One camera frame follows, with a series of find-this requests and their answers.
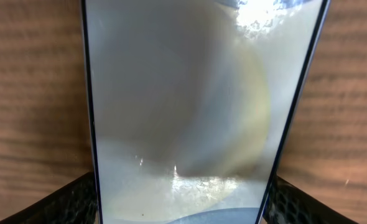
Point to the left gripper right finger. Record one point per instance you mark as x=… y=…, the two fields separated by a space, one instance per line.
x=286 y=204

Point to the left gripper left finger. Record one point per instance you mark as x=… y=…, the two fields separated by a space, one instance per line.
x=75 y=203

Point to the Galaxy smartphone blue screen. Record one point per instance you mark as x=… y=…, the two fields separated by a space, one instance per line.
x=190 y=103

